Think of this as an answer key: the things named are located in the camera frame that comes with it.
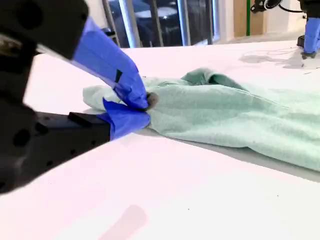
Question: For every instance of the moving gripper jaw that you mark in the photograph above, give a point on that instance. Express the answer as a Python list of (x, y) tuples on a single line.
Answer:
[(100, 52)]

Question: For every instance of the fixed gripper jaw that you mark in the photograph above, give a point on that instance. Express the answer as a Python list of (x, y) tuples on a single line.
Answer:
[(125, 120)]

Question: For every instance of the pale green t-shirt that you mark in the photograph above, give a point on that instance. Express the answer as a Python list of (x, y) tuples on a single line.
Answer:
[(225, 120)]

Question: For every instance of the dark glass window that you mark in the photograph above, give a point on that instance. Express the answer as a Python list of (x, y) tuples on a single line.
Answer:
[(170, 25)]

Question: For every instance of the green vertical bar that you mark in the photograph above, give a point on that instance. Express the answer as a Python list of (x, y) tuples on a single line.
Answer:
[(248, 17)]

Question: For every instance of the wooden wall panel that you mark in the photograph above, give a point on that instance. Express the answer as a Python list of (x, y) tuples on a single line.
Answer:
[(257, 17)]

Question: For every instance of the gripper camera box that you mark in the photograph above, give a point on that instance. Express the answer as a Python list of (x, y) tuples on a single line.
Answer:
[(265, 5)]

